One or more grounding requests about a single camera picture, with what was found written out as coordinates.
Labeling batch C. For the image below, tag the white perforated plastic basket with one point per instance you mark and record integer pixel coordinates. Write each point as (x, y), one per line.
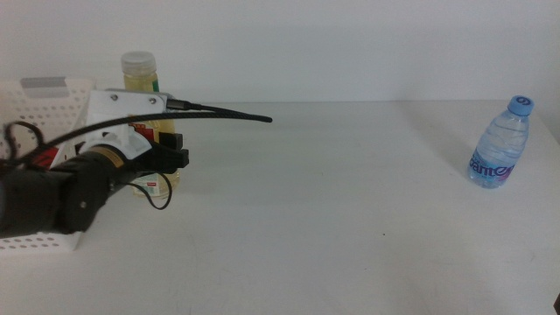
(57, 109)

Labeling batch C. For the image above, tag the yellow juice bottle white cap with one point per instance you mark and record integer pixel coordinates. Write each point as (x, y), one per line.
(140, 81)

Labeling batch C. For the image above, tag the clear water bottle blue cap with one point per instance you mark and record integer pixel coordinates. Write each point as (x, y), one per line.
(501, 149)

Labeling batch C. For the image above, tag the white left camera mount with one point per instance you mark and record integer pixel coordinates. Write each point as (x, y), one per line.
(127, 102)

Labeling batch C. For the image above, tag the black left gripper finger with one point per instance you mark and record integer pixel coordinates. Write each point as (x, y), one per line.
(170, 141)
(170, 161)

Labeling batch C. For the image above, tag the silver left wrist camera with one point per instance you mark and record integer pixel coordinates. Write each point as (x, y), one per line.
(170, 101)

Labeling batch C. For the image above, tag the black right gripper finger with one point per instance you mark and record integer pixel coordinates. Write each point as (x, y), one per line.
(558, 307)

